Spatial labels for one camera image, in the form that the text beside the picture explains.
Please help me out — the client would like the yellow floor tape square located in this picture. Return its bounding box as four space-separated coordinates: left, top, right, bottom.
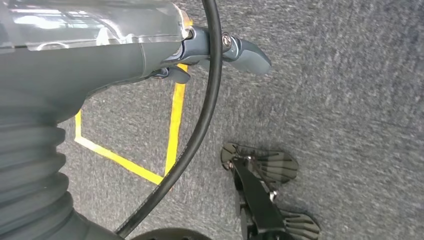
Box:
73 19 194 186

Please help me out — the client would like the black rounded robot leg cover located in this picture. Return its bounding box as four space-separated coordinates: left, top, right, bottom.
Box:
130 227 214 240

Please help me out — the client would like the black robot foot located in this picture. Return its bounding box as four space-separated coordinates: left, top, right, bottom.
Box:
220 141 322 240

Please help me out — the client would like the black left wrist camera cable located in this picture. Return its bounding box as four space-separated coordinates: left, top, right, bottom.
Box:
114 0 224 239

